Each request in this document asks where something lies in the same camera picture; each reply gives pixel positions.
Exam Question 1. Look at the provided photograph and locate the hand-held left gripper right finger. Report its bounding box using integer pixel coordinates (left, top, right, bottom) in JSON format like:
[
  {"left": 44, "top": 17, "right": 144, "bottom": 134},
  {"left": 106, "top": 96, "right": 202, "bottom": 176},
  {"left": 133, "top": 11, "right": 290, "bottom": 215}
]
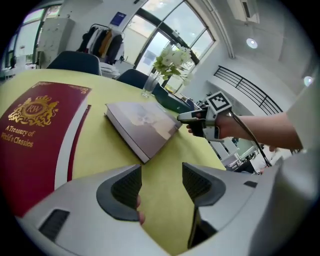
[{"left": 172, "top": 161, "right": 319, "bottom": 256}]

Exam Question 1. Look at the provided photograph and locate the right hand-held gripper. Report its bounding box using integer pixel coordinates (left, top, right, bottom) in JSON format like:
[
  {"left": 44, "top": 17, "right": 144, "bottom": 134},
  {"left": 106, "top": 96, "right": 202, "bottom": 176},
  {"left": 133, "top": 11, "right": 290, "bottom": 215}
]
[{"left": 176, "top": 91, "right": 233, "bottom": 141}]

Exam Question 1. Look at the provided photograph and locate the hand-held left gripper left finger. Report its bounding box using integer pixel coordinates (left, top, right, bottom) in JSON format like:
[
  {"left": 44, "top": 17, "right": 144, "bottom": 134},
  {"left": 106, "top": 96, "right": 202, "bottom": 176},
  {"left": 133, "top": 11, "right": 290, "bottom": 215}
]
[{"left": 14, "top": 163, "right": 172, "bottom": 256}]

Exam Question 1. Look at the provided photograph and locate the brown book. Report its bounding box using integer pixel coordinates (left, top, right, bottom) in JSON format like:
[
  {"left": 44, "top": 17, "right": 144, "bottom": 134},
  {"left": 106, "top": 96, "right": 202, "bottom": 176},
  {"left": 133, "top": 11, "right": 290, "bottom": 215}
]
[{"left": 104, "top": 101, "right": 183, "bottom": 164}]

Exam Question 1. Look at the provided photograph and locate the thick red book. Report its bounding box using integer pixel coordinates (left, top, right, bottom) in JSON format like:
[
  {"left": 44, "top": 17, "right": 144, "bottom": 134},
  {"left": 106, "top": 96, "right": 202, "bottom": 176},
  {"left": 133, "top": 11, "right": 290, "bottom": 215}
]
[{"left": 0, "top": 81, "right": 92, "bottom": 218}]

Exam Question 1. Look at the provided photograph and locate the person's right forearm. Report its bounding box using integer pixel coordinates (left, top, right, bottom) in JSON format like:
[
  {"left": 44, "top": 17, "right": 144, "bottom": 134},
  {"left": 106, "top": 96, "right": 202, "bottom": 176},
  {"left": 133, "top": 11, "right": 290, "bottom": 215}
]
[{"left": 216, "top": 111, "right": 305, "bottom": 151}]

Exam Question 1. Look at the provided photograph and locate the person's right hand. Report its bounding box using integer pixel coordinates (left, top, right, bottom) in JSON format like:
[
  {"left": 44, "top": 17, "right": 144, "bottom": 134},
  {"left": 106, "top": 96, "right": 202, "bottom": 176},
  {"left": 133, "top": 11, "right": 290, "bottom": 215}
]
[{"left": 186, "top": 122, "right": 207, "bottom": 138}]

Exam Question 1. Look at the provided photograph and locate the person's left hand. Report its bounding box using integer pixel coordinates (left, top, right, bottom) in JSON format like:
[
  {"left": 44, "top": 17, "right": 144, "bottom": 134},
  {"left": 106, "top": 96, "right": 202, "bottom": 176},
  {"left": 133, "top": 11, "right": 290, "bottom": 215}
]
[{"left": 136, "top": 193, "right": 146, "bottom": 226}]

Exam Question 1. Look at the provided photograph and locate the dark green box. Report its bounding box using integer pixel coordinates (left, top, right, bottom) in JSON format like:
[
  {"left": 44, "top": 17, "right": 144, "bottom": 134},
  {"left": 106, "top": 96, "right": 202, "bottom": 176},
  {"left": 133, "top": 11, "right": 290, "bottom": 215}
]
[{"left": 152, "top": 83, "right": 198, "bottom": 115}]

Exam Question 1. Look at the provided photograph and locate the glass vase with white flowers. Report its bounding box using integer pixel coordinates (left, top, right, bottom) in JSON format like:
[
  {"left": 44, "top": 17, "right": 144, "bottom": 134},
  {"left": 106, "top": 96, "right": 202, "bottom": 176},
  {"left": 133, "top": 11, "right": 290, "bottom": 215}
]
[{"left": 141, "top": 43, "right": 195, "bottom": 98}]

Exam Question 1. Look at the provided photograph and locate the black stair railing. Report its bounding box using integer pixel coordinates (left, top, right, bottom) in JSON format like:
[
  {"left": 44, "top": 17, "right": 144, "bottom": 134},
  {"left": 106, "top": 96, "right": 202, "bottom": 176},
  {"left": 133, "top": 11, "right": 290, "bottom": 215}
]
[{"left": 213, "top": 65, "right": 284, "bottom": 116}]

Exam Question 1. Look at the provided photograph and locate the dark blue chair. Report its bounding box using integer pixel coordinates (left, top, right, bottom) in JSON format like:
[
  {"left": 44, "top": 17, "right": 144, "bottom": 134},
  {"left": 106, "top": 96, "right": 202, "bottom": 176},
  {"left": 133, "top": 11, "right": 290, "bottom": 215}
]
[
  {"left": 116, "top": 68, "right": 161, "bottom": 90},
  {"left": 46, "top": 50, "right": 102, "bottom": 76}
]

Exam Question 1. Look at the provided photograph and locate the yellow-green tablecloth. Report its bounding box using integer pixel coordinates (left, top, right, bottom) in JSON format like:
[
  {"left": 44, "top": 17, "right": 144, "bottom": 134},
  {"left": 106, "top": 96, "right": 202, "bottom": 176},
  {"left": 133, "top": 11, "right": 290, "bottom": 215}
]
[{"left": 0, "top": 68, "right": 227, "bottom": 251}]

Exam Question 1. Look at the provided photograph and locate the coat rack with clothes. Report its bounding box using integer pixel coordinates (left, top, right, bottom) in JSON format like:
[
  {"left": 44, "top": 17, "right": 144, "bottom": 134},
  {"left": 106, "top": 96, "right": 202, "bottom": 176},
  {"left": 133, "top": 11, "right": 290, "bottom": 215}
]
[{"left": 76, "top": 23, "right": 126, "bottom": 66}]

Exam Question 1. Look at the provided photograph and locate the white air conditioner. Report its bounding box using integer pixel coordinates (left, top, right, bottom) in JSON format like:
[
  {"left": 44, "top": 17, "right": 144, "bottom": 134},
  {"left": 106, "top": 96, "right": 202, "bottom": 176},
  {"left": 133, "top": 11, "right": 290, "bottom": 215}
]
[{"left": 226, "top": 0, "right": 261, "bottom": 24}]

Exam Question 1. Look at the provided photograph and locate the white locker cabinet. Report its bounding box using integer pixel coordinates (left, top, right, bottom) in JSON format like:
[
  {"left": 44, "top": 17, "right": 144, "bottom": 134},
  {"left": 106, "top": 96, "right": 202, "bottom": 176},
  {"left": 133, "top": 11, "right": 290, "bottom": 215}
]
[{"left": 37, "top": 17, "right": 76, "bottom": 70}]

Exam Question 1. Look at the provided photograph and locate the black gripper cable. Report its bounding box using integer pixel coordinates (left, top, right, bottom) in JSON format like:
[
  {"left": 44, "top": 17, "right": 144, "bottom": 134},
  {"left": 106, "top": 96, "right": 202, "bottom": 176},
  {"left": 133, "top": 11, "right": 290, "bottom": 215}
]
[{"left": 231, "top": 112, "right": 273, "bottom": 168}]

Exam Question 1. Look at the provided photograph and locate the blue wall poster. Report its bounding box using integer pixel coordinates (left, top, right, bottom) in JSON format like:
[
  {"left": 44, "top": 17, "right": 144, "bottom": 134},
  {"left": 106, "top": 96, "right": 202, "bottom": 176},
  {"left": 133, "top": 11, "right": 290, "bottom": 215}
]
[{"left": 109, "top": 11, "right": 127, "bottom": 27}]

